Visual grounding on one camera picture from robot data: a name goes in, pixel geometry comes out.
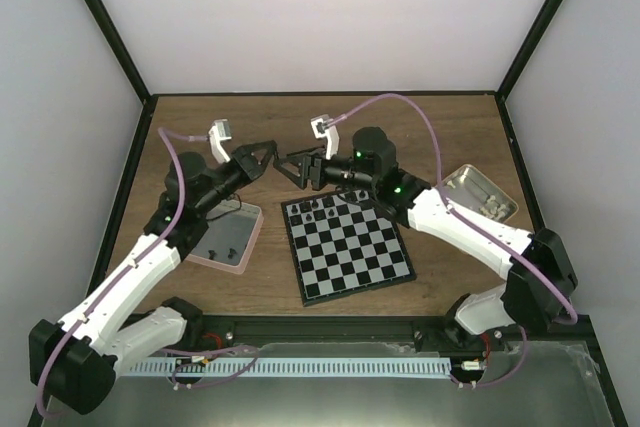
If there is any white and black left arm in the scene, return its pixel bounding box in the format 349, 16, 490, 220
28, 140, 277, 415

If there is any black frame post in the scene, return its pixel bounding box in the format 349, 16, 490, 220
496, 0, 564, 102
83, 0, 151, 104

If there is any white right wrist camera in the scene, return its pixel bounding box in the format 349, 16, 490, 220
310, 115, 340, 160

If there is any pink tray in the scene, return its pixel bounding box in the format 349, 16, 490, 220
186, 199, 264, 275

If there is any black frame post right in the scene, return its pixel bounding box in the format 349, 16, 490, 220
496, 0, 564, 102

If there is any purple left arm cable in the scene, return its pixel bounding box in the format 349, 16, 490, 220
35, 127, 211, 421

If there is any pile of white chess pieces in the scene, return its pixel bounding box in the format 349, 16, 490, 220
445, 177, 519, 222

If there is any black frame post left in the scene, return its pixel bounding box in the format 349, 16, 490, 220
83, 0, 151, 104

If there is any light blue slotted cable duct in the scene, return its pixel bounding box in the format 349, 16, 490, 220
124, 357, 451, 380

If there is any black and silver chessboard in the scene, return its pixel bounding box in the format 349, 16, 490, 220
281, 190, 416, 307

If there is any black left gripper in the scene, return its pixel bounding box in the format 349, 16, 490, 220
196, 141, 278, 216

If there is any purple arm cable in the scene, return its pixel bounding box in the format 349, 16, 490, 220
35, 127, 211, 421
329, 94, 579, 388

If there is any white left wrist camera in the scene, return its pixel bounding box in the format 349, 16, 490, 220
207, 119, 232, 164

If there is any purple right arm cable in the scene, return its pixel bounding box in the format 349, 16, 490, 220
329, 94, 579, 388

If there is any gold metal tin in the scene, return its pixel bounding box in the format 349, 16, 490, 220
443, 164, 519, 223

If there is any pile of black chess pieces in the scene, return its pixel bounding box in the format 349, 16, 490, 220
208, 248, 238, 261

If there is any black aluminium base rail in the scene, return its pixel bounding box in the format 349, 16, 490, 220
59, 314, 594, 353

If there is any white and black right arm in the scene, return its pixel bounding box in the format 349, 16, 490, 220
274, 127, 577, 350

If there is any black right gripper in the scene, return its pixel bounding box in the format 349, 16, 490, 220
274, 146, 377, 193

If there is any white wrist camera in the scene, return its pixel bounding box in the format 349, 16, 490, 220
310, 115, 340, 160
207, 119, 232, 164

